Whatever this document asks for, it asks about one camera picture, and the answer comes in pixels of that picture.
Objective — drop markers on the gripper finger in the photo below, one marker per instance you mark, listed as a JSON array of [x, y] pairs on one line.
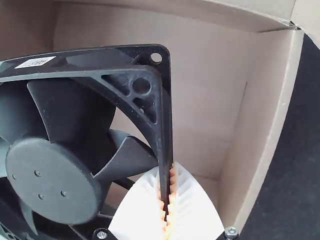
[[135, 215], [192, 212]]

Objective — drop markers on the black square fan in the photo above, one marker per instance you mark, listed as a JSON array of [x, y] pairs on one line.
[[50, 175]]

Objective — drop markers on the cardboard box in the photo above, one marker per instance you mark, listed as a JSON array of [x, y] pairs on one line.
[[212, 87]]

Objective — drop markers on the black mat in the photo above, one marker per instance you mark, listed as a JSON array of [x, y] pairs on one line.
[[295, 150]]

